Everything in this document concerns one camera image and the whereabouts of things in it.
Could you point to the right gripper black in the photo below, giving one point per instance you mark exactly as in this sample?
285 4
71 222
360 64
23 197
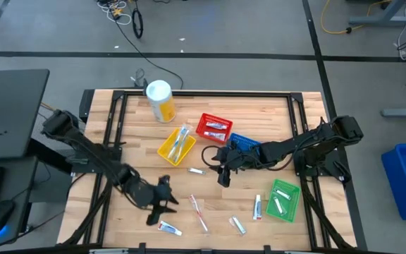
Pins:
238 158

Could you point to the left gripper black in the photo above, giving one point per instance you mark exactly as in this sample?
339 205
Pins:
146 194

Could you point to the small white toothpaste tube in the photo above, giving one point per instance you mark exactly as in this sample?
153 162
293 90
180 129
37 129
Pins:
170 228
257 208
215 135
217 125

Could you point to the packaged red toothbrush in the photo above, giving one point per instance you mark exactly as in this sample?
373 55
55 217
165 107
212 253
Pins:
197 211

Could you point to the packaged blue toothbrush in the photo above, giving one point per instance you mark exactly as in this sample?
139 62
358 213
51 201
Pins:
173 146
184 135
179 150

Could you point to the green plastic basket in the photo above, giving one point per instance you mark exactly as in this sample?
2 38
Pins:
291 208

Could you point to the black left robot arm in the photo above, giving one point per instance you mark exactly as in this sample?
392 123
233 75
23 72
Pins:
83 144

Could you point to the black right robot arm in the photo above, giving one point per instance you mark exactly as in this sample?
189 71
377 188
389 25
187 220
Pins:
294 146

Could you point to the blue plastic basket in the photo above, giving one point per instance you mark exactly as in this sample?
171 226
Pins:
243 140

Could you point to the red plastic basket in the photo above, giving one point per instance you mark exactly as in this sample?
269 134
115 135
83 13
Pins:
229 126

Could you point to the yellow plastic basket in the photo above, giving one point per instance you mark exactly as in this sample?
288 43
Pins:
165 150

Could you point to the yellow wipes canister white lid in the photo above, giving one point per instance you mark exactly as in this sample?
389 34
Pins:
160 102

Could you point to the black lower desk shelf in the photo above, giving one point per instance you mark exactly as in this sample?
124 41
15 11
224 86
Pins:
16 183

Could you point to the black desk top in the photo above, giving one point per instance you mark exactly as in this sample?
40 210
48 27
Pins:
12 106

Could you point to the grey desk foot bar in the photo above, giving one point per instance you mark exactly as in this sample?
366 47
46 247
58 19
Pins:
404 113

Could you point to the black aluminium table frame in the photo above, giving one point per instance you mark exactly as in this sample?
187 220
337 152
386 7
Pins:
259 94

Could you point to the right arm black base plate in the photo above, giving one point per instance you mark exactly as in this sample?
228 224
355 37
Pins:
299 171

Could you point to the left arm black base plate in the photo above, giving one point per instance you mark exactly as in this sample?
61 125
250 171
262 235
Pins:
83 168

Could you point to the grey desk leg frame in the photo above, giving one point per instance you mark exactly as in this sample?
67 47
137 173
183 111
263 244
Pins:
382 20

